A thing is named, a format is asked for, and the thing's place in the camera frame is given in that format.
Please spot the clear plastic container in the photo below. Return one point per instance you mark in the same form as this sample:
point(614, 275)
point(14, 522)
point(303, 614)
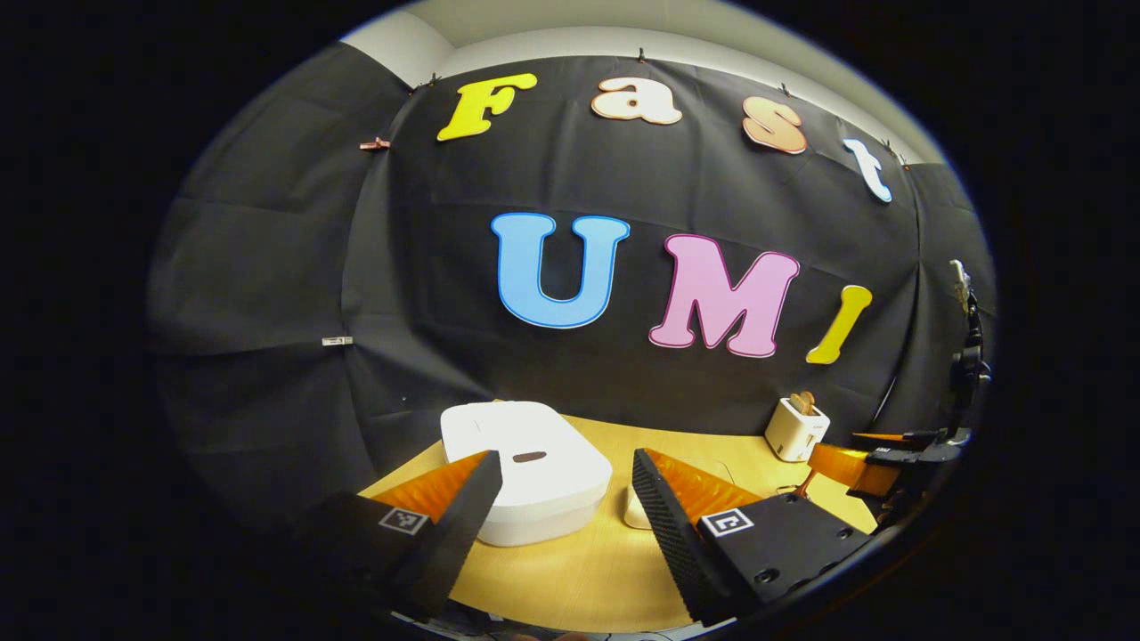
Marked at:
point(637, 512)

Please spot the white toaster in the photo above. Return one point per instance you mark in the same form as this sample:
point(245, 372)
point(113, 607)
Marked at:
point(793, 436)

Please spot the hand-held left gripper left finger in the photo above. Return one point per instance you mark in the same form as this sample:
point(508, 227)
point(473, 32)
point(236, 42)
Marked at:
point(454, 525)

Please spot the copper clip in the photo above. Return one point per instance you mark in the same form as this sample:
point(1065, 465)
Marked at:
point(375, 144)

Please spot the brown toast slice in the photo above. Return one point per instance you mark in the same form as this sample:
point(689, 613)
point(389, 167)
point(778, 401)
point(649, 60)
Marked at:
point(802, 402)

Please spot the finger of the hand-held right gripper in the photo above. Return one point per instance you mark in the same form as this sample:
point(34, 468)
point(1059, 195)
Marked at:
point(846, 467)
point(891, 436)

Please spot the brown wooden spoon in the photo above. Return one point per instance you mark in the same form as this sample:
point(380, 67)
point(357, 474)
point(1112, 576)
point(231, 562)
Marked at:
point(807, 483)

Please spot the white rice cooker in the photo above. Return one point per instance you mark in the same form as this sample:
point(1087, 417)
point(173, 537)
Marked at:
point(543, 481)

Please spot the black backdrop cloth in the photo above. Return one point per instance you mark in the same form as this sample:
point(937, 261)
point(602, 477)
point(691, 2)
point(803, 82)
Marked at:
point(445, 312)

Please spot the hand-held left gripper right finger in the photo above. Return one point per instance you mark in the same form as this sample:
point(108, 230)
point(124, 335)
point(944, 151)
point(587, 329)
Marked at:
point(672, 543)

